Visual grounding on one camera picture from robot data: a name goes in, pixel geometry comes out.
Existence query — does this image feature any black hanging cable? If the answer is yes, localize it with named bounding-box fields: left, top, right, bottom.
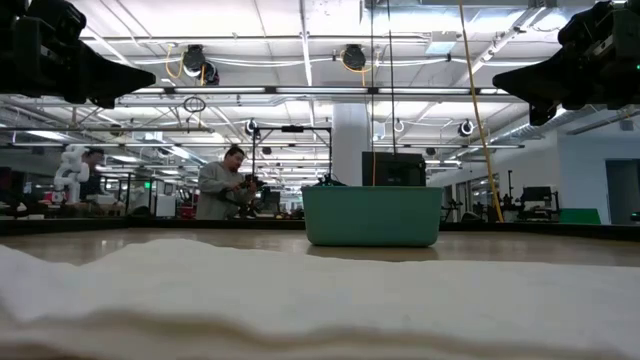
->
left=387, top=0, right=398, bottom=156

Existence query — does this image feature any yellow hanging cable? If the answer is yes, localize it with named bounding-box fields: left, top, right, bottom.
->
left=458, top=0, right=504, bottom=224

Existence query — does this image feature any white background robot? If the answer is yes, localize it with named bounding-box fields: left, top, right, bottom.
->
left=53, top=144, right=91, bottom=204

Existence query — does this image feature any black background machine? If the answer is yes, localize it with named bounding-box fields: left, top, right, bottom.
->
left=517, top=185, right=561, bottom=221

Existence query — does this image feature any green panel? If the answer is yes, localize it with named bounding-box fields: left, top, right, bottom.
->
left=559, top=207, right=602, bottom=226

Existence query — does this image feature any teal plastic tupperware container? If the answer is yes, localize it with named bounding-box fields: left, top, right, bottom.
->
left=301, top=185, right=445, bottom=249

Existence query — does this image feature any black ceiling cable reel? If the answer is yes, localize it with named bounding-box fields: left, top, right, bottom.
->
left=341, top=43, right=368, bottom=72
left=181, top=43, right=221, bottom=86

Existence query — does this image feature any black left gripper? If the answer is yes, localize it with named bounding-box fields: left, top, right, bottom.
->
left=14, top=0, right=157, bottom=110

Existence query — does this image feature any black background rig frame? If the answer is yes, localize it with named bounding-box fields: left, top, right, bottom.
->
left=251, top=124, right=334, bottom=187

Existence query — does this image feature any person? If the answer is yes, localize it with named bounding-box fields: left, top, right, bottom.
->
left=194, top=145, right=260, bottom=221
left=79, top=147, right=107, bottom=201

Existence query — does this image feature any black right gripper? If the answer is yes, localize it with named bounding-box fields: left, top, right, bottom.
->
left=492, top=0, right=621, bottom=126

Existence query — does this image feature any white folded cloth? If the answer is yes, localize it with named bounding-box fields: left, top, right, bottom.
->
left=0, top=238, right=640, bottom=360

